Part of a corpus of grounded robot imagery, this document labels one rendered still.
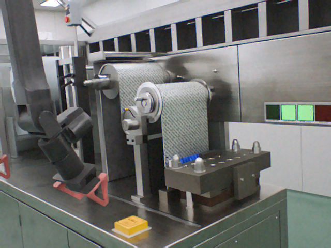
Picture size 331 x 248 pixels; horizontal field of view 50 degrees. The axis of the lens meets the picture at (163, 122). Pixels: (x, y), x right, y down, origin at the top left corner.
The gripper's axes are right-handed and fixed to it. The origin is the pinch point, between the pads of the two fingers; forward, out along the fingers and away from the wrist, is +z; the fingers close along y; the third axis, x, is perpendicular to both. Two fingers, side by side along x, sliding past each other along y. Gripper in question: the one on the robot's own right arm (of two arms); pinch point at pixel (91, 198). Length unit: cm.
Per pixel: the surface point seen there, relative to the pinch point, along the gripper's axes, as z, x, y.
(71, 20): -27, -70, 68
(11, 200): 34, -8, 99
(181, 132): 17, -47, 10
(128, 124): 4.1, -34.6, 19.6
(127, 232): 17.5, -3.5, 1.3
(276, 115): 23, -66, -18
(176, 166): 19.0, -31.8, 3.1
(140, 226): 19.4, -7.4, 0.2
